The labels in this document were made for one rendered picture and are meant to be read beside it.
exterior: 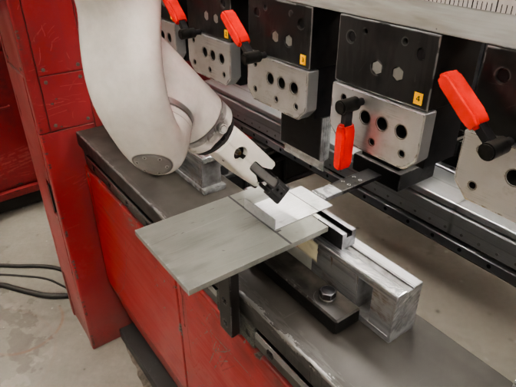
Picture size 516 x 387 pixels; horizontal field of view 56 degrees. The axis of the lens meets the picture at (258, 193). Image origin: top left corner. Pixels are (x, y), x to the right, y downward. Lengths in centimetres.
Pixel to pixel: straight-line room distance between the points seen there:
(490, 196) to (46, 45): 121
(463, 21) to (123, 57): 34
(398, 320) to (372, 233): 181
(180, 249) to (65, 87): 86
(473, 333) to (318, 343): 143
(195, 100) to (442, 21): 29
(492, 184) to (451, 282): 184
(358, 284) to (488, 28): 43
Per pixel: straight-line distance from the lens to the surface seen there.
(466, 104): 51
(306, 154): 82
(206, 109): 62
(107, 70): 51
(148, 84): 50
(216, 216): 83
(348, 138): 63
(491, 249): 95
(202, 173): 112
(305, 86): 72
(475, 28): 54
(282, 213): 83
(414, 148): 60
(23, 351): 213
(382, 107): 62
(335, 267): 82
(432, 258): 249
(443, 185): 102
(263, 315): 82
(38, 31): 147
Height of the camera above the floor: 146
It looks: 31 degrees down
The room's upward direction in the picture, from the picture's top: straight up
